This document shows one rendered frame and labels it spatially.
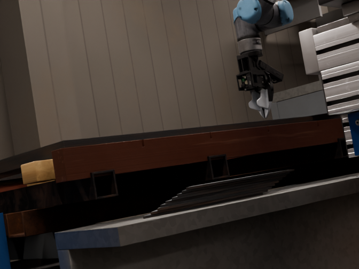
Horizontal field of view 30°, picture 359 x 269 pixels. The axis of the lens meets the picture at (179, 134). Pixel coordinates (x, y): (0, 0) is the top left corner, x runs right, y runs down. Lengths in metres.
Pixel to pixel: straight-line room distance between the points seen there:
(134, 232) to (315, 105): 1.89
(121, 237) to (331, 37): 0.60
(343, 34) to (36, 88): 2.87
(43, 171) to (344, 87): 0.60
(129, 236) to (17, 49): 3.15
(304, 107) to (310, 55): 1.51
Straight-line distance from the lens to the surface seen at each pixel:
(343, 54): 1.34
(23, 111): 4.09
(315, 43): 1.38
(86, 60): 4.66
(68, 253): 1.17
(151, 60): 5.05
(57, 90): 4.10
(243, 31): 2.16
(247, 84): 2.15
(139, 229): 1.05
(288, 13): 2.12
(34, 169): 1.29
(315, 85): 2.85
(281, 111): 2.98
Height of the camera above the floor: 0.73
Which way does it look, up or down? 4 degrees up
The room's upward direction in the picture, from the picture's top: 9 degrees counter-clockwise
